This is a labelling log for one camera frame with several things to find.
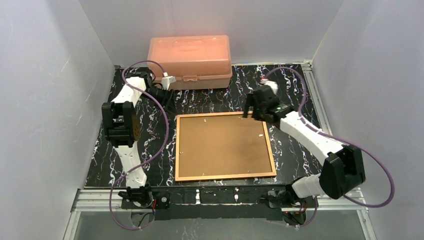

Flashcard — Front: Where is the pink plastic storage box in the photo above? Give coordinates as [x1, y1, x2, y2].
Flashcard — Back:
[147, 35, 233, 90]

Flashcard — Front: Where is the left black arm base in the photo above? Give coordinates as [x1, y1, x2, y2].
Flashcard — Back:
[118, 186, 171, 210]

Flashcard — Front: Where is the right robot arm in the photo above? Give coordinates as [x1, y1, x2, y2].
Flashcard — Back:
[243, 85, 366, 199]

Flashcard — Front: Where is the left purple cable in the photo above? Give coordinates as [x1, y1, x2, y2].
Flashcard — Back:
[109, 60, 170, 232]

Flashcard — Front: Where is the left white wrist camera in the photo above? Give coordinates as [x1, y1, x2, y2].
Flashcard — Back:
[161, 72, 176, 90]

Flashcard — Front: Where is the brown wooden picture frame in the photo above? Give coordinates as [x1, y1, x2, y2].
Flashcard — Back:
[174, 111, 277, 182]

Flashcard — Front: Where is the aluminium front rail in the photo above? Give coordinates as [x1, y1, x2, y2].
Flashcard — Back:
[70, 187, 369, 213]

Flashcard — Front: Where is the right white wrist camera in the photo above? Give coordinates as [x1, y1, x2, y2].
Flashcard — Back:
[260, 78, 278, 95]

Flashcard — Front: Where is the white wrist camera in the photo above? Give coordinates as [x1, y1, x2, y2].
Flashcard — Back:
[161, 72, 176, 90]
[260, 78, 278, 95]

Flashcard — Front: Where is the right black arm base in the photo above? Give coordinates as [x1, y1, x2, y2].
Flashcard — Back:
[264, 189, 319, 212]

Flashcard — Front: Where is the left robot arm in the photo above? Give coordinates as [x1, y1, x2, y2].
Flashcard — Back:
[101, 76, 165, 189]

